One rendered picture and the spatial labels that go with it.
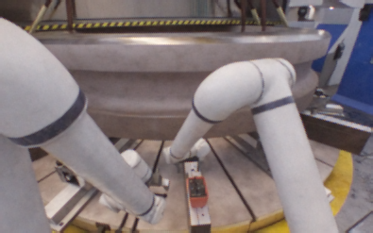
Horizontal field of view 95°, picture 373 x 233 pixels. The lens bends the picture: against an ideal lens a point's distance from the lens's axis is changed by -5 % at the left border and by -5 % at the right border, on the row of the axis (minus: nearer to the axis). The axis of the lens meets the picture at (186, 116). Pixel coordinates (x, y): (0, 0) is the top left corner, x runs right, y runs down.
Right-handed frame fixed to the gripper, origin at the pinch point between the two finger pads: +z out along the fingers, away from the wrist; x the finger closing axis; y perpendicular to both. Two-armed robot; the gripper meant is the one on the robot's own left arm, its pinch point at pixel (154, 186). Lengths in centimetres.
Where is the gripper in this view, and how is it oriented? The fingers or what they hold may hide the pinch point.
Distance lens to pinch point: 103.1
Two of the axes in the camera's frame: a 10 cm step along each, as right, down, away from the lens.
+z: 1.8, 6.2, 7.6
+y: 1.1, -7.8, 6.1
